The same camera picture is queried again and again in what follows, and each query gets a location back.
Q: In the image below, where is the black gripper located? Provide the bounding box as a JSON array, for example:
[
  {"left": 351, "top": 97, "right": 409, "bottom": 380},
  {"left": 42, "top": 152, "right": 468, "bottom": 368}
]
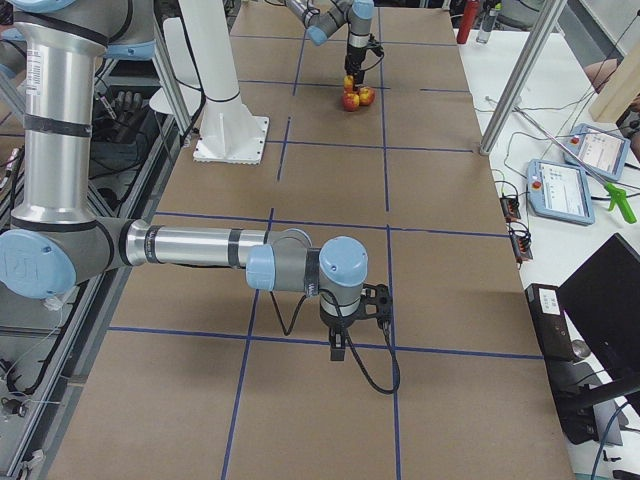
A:
[
  {"left": 320, "top": 301, "right": 364, "bottom": 361},
  {"left": 344, "top": 44, "right": 367, "bottom": 93}
]

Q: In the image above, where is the lone red yellow apple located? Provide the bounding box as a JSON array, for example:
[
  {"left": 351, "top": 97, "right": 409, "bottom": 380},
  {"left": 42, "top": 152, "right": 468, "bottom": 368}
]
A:
[{"left": 343, "top": 75, "right": 357, "bottom": 93}]

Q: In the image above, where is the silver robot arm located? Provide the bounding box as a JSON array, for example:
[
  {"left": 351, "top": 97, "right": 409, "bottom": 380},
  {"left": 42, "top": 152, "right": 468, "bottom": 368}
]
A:
[
  {"left": 1, "top": 1, "right": 368, "bottom": 361},
  {"left": 282, "top": 0, "right": 383, "bottom": 92}
]

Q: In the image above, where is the red yellow apple side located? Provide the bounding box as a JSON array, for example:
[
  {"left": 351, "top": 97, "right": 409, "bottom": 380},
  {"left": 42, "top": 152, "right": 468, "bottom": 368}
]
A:
[{"left": 358, "top": 86, "right": 376, "bottom": 106}]

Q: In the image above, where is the red yellow apple front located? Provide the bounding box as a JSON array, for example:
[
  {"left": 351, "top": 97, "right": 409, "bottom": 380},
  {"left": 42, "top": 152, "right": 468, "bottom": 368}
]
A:
[{"left": 341, "top": 91, "right": 360, "bottom": 112}]

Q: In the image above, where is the red bottle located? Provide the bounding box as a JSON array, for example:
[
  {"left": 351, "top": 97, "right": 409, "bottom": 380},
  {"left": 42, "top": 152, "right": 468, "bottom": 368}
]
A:
[{"left": 456, "top": 0, "right": 479, "bottom": 45}]

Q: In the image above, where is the clear water bottle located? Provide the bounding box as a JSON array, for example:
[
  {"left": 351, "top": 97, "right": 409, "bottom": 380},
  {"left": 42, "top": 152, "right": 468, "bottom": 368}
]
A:
[{"left": 476, "top": 0, "right": 502, "bottom": 44}]

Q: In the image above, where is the orange black connector board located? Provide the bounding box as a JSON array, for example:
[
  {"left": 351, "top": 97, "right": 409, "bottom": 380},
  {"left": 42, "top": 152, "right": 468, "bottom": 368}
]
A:
[{"left": 499, "top": 196, "right": 521, "bottom": 222}]

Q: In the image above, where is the near teach pendant tablet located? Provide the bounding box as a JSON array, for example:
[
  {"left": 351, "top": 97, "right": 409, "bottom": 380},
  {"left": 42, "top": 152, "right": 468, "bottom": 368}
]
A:
[{"left": 526, "top": 159, "right": 595, "bottom": 225}]

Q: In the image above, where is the teach pendant tablet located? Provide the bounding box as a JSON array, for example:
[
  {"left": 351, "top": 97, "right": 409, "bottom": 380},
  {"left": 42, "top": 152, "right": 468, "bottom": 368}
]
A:
[
  {"left": 566, "top": 123, "right": 631, "bottom": 181},
  {"left": 526, "top": 159, "right": 595, "bottom": 225}
]

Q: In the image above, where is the black computer box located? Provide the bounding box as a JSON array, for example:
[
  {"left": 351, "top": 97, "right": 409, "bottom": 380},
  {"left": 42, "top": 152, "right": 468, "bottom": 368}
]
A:
[{"left": 525, "top": 283, "right": 623, "bottom": 446}]

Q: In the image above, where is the far teach pendant tablet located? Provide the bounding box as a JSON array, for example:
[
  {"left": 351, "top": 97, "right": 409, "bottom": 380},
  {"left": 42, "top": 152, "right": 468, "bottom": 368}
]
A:
[{"left": 566, "top": 123, "right": 631, "bottom": 181}]

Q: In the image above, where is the wooden beam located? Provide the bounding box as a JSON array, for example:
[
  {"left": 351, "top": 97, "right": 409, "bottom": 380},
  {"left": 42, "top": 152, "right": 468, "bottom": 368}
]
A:
[{"left": 589, "top": 43, "right": 640, "bottom": 123}]

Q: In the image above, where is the black monitor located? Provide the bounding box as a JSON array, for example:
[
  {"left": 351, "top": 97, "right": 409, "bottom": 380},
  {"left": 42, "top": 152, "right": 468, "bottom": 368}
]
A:
[{"left": 558, "top": 233, "right": 639, "bottom": 412}]

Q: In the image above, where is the white pedestal column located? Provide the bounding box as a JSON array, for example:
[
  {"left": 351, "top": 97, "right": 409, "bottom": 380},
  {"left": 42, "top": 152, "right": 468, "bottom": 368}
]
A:
[{"left": 163, "top": 0, "right": 269, "bottom": 164}]

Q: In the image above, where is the aluminium frame post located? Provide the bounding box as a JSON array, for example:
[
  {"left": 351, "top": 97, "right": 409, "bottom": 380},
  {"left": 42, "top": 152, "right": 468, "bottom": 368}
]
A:
[{"left": 479, "top": 0, "right": 567, "bottom": 156}]

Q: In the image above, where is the green handled reacher grabber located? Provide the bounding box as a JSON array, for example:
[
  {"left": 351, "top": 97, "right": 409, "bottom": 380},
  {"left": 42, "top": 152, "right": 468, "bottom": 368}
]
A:
[{"left": 513, "top": 106, "right": 637, "bottom": 224}]

